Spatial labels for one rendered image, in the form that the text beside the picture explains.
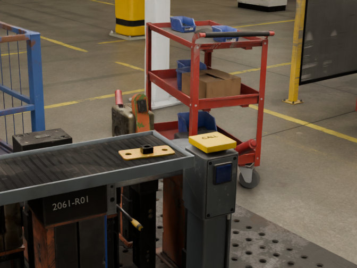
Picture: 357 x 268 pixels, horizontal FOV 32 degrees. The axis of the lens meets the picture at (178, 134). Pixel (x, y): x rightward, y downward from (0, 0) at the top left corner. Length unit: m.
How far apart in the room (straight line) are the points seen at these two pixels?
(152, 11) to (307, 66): 1.50
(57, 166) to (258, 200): 2.72
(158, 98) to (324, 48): 1.62
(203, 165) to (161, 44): 4.25
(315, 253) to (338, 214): 1.87
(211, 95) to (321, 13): 2.47
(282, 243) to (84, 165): 0.87
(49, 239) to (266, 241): 0.87
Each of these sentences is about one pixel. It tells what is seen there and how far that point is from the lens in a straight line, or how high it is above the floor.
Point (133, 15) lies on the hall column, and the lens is 8.31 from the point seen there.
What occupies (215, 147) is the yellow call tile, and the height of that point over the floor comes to 1.16.
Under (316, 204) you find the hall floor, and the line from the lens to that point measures 3.60.
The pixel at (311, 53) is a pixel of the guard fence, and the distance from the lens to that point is 5.66.
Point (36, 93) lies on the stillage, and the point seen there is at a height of 0.62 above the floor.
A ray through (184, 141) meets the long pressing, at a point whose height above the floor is 1.00.
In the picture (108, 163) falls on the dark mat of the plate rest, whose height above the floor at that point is 1.16.
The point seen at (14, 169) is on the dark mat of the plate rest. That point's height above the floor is 1.16.
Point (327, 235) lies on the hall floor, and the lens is 3.28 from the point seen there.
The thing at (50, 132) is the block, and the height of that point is 1.03.
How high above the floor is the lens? 1.51
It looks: 19 degrees down
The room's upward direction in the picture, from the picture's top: 1 degrees clockwise
